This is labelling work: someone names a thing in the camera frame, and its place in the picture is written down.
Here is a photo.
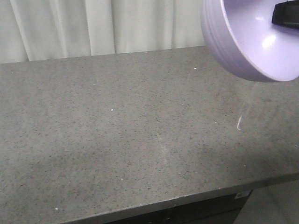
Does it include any white curtain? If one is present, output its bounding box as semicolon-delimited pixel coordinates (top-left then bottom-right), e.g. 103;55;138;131
0;0;205;63

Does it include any purple plastic bowl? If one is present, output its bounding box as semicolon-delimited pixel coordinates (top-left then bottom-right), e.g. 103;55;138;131
201;0;299;82

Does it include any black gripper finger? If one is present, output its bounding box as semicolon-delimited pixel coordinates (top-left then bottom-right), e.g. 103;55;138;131
271;1;299;28

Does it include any grey cabinet door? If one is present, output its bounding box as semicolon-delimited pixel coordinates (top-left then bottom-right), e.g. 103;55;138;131
234;181;299;224

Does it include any black built-in sterilizer cabinet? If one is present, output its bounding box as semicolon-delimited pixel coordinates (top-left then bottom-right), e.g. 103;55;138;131
119;190;252;224

